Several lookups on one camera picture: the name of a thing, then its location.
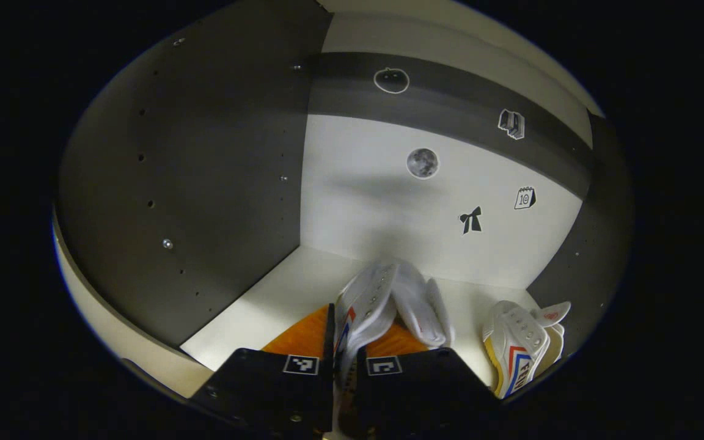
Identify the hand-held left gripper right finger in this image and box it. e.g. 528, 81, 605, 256
352, 323, 501, 440

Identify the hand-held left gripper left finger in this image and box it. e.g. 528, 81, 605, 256
190, 304, 336, 440

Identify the white shoe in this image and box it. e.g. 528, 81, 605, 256
332, 258, 455, 392
482, 299, 571, 399

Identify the white shoe cabinet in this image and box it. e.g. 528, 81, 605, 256
53, 0, 634, 428

